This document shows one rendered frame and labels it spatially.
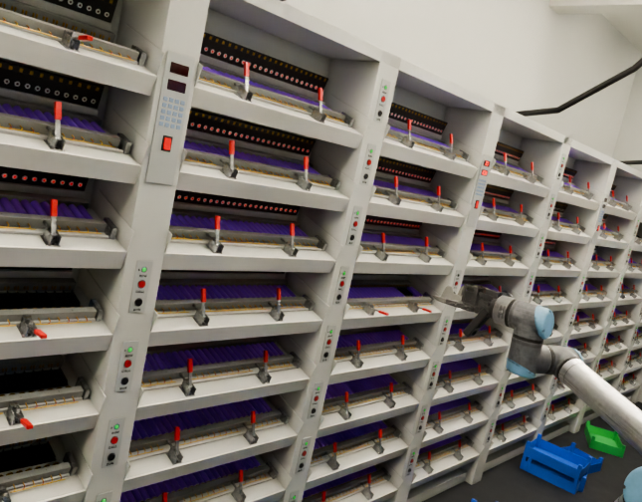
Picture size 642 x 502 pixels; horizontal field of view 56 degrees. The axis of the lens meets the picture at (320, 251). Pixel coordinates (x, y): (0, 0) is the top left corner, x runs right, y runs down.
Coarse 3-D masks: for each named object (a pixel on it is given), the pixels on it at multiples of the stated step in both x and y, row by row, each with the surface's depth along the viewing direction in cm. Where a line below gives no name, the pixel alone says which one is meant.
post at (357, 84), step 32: (352, 64) 184; (384, 64) 178; (352, 96) 183; (384, 128) 186; (352, 160) 182; (320, 224) 190; (352, 256) 190; (320, 288) 189; (320, 352) 191; (320, 416) 199; (288, 448) 196
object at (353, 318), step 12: (360, 276) 224; (372, 276) 230; (384, 276) 235; (396, 276) 241; (408, 276) 247; (396, 288) 241; (420, 288) 246; (432, 300) 240; (348, 312) 201; (360, 312) 206; (396, 312) 219; (408, 312) 224; (420, 312) 229; (432, 312) 235; (348, 324) 199; (360, 324) 204; (372, 324) 209; (384, 324) 215; (396, 324) 221
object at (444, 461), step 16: (464, 432) 308; (432, 448) 284; (448, 448) 290; (464, 448) 299; (480, 448) 302; (416, 464) 271; (432, 464) 276; (448, 464) 282; (464, 464) 294; (416, 480) 261
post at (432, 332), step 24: (456, 120) 239; (480, 120) 232; (480, 144) 231; (456, 192) 237; (456, 240) 237; (456, 264) 238; (432, 288) 243; (432, 336) 242; (432, 360) 244; (408, 456) 250; (408, 480) 255
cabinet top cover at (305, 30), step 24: (216, 0) 144; (240, 0) 139; (264, 0) 143; (264, 24) 160; (288, 24) 154; (312, 24) 155; (312, 48) 179; (336, 48) 171; (360, 48) 170; (408, 72) 187; (432, 96) 222; (456, 96) 210; (480, 96) 220; (504, 120) 245; (528, 120) 250
